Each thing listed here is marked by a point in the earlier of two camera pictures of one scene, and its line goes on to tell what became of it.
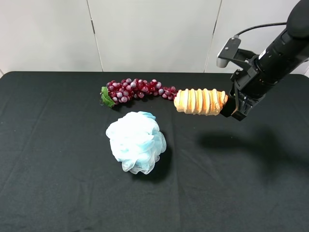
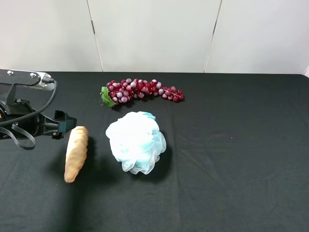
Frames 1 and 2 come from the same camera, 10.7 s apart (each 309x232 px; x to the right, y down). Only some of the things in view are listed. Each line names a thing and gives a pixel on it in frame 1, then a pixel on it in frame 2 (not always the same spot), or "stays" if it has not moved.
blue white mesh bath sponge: x=136 y=141 stays
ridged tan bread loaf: x=201 y=101 to x=77 y=145
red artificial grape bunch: x=117 y=92 stays
